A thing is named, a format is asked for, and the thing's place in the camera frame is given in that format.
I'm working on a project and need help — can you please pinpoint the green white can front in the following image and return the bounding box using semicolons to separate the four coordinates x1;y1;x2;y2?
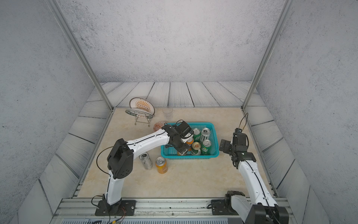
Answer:
191;142;201;155

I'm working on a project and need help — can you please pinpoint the orange Fanta can middle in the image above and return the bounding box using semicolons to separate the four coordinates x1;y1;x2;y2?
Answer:
186;136;194;152

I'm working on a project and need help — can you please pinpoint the green can back row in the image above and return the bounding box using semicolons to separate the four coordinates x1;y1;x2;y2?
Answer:
193;128;201;142

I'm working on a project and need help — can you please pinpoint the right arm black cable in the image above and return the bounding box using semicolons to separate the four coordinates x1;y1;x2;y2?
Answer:
239;112;251;132

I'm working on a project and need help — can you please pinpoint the green rimmed plate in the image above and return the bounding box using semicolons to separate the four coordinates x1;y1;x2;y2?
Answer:
125;108;154;119

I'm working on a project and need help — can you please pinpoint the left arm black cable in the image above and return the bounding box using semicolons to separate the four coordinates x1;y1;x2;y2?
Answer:
91;144;112;208

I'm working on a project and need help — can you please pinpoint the clear glass cup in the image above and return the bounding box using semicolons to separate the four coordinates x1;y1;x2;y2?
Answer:
162;107;173;120

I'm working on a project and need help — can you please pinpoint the orange patterned bowl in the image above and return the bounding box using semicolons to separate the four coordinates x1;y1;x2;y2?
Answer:
153;121;167;132

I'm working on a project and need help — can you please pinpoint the silver white soda can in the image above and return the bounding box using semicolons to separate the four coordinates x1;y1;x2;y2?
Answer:
139;152;153;170

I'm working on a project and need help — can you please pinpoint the left aluminium frame post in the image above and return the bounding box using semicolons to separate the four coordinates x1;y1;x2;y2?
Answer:
46;0;114;112

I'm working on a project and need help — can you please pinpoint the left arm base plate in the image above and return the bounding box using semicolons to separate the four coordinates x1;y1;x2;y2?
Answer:
95;199;137;217

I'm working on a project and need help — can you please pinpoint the aluminium front rail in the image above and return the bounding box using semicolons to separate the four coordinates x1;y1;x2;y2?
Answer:
51;198;242;224

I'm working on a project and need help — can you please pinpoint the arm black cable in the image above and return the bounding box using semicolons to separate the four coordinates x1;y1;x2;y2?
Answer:
91;144;112;208
239;112;251;132

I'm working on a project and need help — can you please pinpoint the metal wire plate stand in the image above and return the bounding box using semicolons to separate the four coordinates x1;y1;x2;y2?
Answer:
134;114;153;126

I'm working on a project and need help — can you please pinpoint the teal plastic basket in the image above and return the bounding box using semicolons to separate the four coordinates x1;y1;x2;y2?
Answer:
161;122;219;160

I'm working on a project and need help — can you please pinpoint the aluminium frame post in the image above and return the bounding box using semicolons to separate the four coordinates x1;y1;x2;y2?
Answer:
241;0;295;111
46;0;114;112

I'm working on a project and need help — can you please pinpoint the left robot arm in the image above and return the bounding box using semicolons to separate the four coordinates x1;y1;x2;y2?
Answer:
104;120;194;206

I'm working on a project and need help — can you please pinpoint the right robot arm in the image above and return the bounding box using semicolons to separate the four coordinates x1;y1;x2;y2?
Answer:
219;128;290;224

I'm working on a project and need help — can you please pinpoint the orange soda can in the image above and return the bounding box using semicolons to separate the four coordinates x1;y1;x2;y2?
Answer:
155;157;168;174

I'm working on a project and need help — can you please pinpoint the upright sunburst plate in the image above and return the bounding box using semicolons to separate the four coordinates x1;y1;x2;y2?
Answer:
129;97;155;115

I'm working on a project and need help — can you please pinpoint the right aluminium frame post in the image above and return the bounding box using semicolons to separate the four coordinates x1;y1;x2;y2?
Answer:
241;0;295;111

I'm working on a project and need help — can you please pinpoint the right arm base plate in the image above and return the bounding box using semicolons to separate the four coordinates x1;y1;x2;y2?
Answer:
207;199;238;216

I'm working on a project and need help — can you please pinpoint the green Sprite can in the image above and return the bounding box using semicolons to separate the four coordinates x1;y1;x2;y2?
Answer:
201;139;212;155

